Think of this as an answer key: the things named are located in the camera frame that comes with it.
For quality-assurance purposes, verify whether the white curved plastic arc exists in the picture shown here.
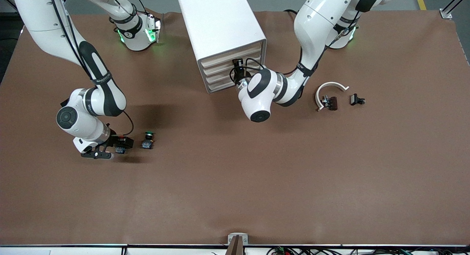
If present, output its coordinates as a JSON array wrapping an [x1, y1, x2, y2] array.
[[316, 81, 350, 112]]

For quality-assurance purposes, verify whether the brown table mat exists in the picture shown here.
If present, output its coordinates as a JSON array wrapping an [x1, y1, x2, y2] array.
[[0, 9, 470, 246]]

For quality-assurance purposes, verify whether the green push button switch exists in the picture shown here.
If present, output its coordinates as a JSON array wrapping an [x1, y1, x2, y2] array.
[[141, 131, 156, 150]]

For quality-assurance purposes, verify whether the dark brown switch block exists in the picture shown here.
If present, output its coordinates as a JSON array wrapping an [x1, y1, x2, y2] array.
[[321, 95, 338, 111]]

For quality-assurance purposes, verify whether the grey metal clamp bracket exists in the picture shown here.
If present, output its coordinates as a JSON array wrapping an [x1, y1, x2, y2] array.
[[228, 233, 249, 245]]

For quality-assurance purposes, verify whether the brown wooden post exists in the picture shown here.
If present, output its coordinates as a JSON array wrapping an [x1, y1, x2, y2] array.
[[225, 236, 245, 255]]

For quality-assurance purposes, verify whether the black cable bundle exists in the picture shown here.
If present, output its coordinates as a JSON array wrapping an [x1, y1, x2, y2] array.
[[267, 246, 470, 255]]

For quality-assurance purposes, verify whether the aluminium frame post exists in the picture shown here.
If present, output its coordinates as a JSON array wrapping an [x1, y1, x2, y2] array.
[[440, 0, 470, 19]]

